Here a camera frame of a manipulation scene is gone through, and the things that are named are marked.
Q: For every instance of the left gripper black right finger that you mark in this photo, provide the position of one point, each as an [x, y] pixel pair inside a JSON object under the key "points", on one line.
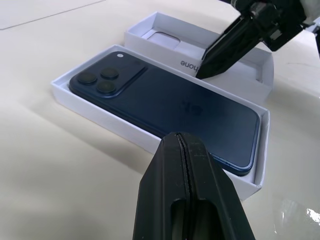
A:
{"points": [[215, 200]]}

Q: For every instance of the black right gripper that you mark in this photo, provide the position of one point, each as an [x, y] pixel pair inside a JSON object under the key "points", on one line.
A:
{"points": [[277, 20]]}

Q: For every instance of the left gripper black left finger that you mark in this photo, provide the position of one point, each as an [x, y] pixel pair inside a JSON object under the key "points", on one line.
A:
{"points": [[160, 190]]}

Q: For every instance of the white phone box lid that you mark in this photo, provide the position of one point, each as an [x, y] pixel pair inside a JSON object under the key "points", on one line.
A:
{"points": [[155, 43]]}

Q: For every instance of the dark blue smartphone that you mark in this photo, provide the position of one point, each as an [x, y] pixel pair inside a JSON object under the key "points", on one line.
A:
{"points": [[175, 107]]}

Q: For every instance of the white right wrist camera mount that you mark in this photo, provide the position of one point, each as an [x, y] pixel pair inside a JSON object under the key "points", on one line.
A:
{"points": [[312, 10]]}

